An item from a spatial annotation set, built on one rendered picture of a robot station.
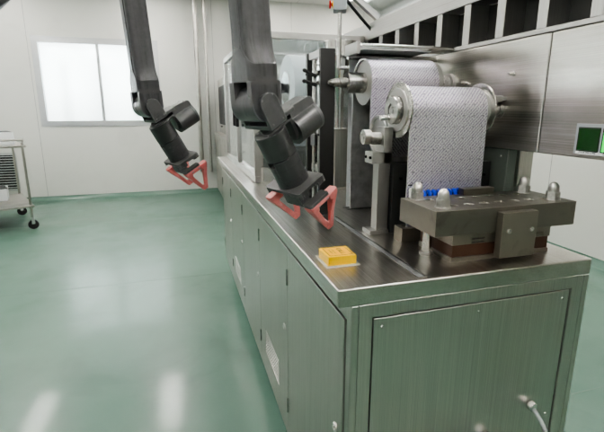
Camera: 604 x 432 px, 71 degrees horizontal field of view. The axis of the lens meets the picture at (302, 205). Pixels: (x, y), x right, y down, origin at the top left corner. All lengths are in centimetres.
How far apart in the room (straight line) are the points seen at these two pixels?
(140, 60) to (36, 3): 576
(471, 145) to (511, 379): 61
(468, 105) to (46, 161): 614
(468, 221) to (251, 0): 67
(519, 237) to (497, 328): 22
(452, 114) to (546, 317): 56
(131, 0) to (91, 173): 565
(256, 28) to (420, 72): 84
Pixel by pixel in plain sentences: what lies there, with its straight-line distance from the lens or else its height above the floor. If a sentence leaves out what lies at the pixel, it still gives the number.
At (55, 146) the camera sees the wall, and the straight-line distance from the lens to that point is 676.
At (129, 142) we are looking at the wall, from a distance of 660.
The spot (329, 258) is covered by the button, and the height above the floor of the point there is 92.
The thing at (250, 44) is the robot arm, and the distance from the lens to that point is 68.
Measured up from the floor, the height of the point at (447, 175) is 108.
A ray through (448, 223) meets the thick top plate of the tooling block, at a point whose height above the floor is 100.
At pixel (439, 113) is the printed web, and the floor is 124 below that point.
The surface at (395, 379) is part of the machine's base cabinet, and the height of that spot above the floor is 67.
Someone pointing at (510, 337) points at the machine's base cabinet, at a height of 72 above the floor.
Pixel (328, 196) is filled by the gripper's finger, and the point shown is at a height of 111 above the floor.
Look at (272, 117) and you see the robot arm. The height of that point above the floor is 124.
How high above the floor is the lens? 125
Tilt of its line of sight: 13 degrees down
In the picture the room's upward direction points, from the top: straight up
